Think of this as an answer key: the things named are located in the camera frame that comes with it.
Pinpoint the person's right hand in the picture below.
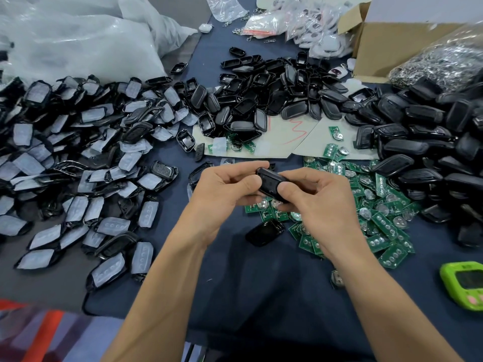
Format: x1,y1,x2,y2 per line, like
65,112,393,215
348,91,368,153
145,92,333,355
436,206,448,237
277,167,368,261

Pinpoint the person's left hand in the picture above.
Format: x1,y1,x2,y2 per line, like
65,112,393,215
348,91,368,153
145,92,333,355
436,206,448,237
180,160,270,249

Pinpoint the pile of green circuit boards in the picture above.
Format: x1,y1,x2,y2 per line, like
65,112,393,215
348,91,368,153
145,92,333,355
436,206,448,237
243,126,420,290

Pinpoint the lone glossy black shell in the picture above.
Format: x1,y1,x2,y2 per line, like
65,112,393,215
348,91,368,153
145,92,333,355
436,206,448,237
245,218,286,248

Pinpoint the pile of assembled black fobs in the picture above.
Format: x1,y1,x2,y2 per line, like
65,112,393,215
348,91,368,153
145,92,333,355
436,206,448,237
355,67,483,249

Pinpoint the pile of black shell halves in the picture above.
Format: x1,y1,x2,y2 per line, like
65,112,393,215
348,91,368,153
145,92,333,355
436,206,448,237
170,47,378,148

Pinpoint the pile of shells with pads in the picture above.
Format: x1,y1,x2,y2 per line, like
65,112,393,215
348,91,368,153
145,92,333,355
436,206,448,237
0,71,208,295

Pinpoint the person's left forearm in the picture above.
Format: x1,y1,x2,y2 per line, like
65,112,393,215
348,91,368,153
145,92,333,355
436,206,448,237
102,237,220,362

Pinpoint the person's right forearm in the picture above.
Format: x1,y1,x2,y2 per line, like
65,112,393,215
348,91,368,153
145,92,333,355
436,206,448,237
332,248,461,362

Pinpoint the yellow-green object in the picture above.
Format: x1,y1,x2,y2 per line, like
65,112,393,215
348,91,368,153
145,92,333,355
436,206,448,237
439,260,483,311

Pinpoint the heap of clear parts bags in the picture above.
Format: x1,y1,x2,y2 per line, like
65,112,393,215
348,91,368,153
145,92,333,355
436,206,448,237
287,0,352,59

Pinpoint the large open cardboard box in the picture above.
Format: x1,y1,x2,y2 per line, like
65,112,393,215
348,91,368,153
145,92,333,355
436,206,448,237
337,0,483,83

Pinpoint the clear bag with red label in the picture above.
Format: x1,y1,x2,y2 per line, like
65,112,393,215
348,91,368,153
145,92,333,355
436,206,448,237
241,11,291,38

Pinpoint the clear bag of metal parts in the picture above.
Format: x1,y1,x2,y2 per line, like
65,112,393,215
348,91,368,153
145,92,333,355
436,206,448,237
388,26,483,91

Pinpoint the small crumpled clear plastic bag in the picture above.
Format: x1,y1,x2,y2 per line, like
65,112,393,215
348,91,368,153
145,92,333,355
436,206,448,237
206,0,249,23

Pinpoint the red blue striped bag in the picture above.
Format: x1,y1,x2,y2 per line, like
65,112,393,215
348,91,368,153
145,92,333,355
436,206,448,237
0,298,205,362

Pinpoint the large white plastic bag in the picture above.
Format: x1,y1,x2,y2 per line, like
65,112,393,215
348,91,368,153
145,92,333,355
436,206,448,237
0,0,199,83

